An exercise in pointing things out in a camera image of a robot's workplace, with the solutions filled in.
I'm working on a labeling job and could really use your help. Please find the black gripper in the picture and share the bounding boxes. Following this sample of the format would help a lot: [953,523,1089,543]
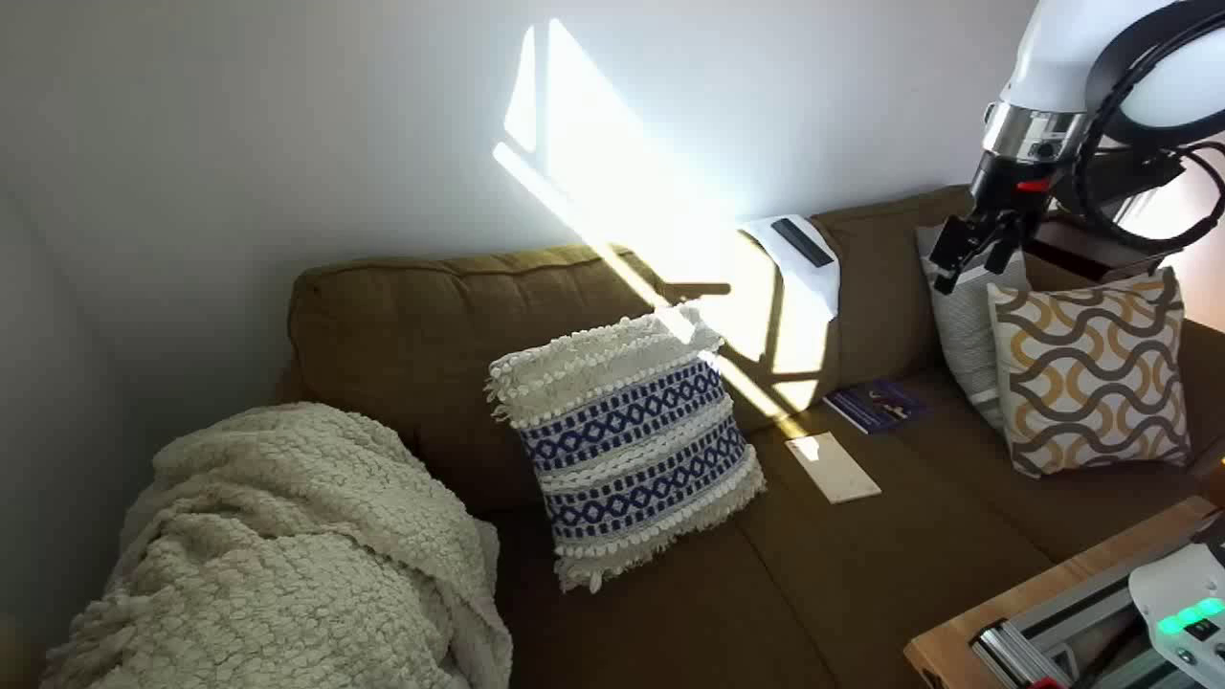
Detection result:
[930,153,1050,295]

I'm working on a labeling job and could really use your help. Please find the black remote control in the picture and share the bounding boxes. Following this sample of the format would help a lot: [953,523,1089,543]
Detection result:
[769,218,833,269]

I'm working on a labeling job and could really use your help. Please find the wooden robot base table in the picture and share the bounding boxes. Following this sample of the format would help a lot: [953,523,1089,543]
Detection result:
[903,498,1218,689]

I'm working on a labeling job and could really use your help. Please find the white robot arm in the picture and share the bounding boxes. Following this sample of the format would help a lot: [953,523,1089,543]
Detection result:
[930,0,1225,290]

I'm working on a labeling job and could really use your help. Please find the grey plain pillow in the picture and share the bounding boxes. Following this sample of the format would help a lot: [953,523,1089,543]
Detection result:
[916,225,1030,427]

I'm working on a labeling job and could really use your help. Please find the brown wave patterned pillow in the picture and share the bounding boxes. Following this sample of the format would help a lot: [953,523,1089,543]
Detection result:
[990,269,1190,477]

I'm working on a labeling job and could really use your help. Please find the white pillow case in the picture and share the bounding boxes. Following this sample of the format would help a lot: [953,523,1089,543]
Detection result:
[746,213,840,378]

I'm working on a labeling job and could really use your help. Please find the blue white patterned pillow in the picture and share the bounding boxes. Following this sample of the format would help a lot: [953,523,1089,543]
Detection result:
[488,307,768,591]

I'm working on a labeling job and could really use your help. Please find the dark blue booklet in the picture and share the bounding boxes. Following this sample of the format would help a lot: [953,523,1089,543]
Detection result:
[829,378,918,435]

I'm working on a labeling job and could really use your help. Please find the olive brown sofa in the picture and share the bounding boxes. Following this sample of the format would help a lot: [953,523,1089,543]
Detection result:
[286,187,1225,689]

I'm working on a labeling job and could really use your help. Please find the cream knitted blanket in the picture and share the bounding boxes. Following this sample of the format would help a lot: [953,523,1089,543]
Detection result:
[44,403,512,689]

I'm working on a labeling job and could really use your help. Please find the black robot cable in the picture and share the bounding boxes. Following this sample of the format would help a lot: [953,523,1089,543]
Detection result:
[1067,0,1225,253]

